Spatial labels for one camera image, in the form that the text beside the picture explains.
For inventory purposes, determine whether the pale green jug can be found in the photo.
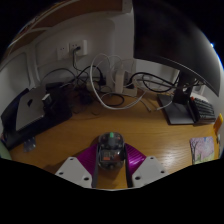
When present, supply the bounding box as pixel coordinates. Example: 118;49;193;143
0;139;13;161

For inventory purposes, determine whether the white power strip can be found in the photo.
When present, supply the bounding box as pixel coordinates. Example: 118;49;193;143
113;66;138;98

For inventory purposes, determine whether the white cable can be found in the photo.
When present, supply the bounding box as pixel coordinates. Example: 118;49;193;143
90;53;148;111

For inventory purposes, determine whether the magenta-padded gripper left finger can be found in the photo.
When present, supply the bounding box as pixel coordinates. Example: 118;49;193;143
54;143;100;188

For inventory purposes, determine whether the cherry blossom print mouse pad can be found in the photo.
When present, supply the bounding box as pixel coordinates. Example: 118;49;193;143
189;135;216;165

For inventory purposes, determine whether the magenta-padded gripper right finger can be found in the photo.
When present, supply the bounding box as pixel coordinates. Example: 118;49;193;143
123;143;168;188

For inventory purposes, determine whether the wooden wall shelf unit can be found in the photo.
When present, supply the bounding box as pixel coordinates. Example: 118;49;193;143
9;0;133;34

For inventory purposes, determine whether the black curved monitor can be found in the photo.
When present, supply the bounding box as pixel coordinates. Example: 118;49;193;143
132;0;221;126

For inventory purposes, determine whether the transparent computer mouse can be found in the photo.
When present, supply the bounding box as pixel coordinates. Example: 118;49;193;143
97;131;127;171

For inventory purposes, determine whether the black monitor cable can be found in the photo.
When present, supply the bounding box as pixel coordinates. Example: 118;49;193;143
129;72;178;94

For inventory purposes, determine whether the small metal bracket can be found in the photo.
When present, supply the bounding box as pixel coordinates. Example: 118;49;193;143
22;136;37;153

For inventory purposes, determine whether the silver mini computer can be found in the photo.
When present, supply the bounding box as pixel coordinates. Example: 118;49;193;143
15;87;48;132

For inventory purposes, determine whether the black power cable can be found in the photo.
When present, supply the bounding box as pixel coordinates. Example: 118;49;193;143
39;48;108;88

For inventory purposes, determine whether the black mechanical keyboard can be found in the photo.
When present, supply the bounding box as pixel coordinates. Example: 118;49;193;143
189;96;217;125

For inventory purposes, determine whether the black dock box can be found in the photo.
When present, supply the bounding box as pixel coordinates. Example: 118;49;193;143
0;83;74;150

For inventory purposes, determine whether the white wall socket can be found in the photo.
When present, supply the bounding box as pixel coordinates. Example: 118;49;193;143
56;39;88;61

